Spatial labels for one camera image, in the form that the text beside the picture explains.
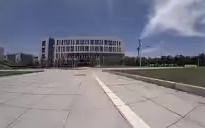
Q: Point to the row of trees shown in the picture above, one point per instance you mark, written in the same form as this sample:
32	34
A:
176	60

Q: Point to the large white office building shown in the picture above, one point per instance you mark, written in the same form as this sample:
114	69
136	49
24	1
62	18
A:
83	50

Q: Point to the white painted line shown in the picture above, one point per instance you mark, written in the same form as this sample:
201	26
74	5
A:
118	104

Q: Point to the tall pole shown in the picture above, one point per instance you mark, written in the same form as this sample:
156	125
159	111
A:
140	53

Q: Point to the low grey buildings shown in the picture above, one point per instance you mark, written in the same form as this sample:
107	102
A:
13	58

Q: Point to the green lawn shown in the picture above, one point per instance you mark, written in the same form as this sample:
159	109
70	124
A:
186	75

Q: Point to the pale stone slab plaza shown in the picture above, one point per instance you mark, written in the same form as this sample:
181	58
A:
56	100

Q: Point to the pale stone kerb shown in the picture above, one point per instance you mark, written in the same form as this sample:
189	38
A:
163	82

